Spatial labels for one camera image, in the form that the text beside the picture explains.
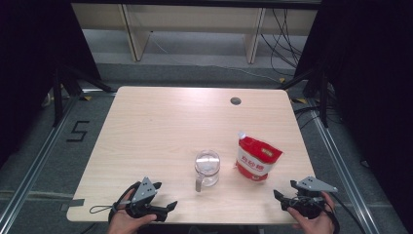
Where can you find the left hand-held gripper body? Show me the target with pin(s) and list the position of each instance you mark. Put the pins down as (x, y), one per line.
(144, 191)

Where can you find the red and white sugar bag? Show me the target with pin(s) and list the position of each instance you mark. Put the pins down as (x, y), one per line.
(258, 156)

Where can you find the black curtain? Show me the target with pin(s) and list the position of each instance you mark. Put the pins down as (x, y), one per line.
(373, 81)
(32, 65)

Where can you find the black metal stand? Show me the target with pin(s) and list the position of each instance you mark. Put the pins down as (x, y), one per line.
(323, 97)
(58, 97)

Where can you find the grey tape strip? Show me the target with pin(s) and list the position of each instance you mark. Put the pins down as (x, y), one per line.
(74, 203)

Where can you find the pale wooden shelf unit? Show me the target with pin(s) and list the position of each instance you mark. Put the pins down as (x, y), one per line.
(195, 18)

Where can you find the yellow tape piece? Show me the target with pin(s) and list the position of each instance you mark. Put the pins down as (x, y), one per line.
(300, 100)
(86, 97)
(281, 80)

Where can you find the aluminium floor rail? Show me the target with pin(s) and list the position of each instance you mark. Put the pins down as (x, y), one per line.
(337, 156)
(35, 162)

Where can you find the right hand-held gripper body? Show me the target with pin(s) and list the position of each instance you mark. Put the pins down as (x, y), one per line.
(313, 185)

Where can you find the person's right hand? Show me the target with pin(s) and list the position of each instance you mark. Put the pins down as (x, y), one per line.
(315, 226)

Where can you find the person's left hand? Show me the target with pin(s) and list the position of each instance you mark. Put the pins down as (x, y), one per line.
(121, 224)

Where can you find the clear glass jar with lid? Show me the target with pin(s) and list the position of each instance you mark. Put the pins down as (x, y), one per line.
(207, 165)

